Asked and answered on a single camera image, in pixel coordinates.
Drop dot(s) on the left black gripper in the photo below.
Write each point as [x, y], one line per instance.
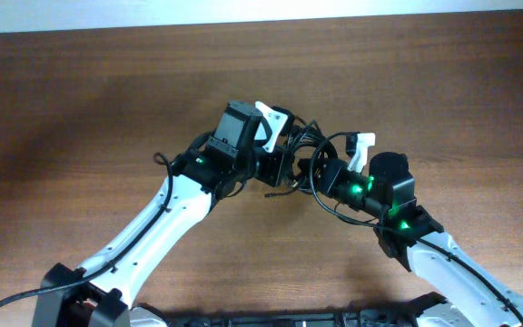
[272, 174]

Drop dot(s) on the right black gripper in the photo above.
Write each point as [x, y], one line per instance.
[330, 174]

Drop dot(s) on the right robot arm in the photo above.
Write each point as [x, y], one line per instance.
[410, 235]

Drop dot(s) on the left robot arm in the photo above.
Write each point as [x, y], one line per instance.
[101, 291]

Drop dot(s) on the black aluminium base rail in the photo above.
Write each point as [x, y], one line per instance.
[428, 310]

